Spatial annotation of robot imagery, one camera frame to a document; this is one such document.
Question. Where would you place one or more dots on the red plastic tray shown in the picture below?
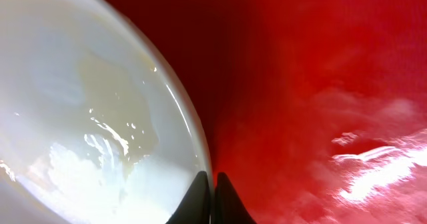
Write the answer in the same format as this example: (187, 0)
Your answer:
(315, 109)

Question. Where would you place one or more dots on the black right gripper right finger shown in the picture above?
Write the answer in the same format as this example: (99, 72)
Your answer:
(229, 208)

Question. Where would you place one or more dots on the white plate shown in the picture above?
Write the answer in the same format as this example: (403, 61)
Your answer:
(95, 125)

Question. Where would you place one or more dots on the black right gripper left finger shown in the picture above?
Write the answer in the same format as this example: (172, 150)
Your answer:
(195, 205)

